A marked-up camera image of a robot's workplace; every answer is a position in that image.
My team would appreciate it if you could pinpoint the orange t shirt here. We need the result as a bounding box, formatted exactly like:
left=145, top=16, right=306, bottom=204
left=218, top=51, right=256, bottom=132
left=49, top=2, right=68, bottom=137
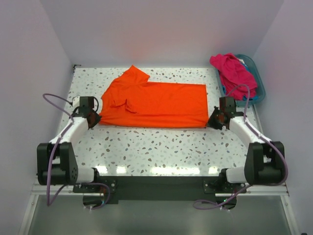
left=99, top=66, right=209, bottom=128

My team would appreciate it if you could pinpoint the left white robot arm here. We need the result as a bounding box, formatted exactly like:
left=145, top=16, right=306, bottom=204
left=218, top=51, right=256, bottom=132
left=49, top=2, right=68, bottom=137
left=37, top=96, right=101, bottom=186

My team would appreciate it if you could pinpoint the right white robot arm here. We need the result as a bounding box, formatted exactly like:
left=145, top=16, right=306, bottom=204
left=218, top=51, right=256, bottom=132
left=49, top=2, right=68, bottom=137
left=207, top=96, right=289, bottom=186

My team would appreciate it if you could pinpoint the pink t shirt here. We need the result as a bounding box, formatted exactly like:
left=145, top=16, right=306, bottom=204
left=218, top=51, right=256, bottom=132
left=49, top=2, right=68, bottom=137
left=209, top=53, right=250, bottom=100

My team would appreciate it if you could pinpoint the teal plastic basket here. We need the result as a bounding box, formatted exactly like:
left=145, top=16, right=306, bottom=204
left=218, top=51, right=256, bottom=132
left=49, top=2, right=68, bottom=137
left=214, top=54, right=266, bottom=107

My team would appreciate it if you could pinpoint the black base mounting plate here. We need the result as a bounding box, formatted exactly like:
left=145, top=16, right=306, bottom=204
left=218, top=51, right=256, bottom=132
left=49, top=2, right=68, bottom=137
left=73, top=176, right=246, bottom=209

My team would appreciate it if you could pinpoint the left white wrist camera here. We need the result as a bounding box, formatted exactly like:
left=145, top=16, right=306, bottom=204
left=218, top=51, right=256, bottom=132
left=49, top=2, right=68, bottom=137
left=70, top=95, right=80, bottom=108

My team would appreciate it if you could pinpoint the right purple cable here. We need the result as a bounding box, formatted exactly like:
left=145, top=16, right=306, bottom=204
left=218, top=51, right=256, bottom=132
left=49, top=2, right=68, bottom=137
left=193, top=84, right=289, bottom=211

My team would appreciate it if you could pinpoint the aluminium rail frame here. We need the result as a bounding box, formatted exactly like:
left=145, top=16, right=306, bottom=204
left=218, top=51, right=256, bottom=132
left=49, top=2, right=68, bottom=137
left=18, top=105, right=300, bottom=235

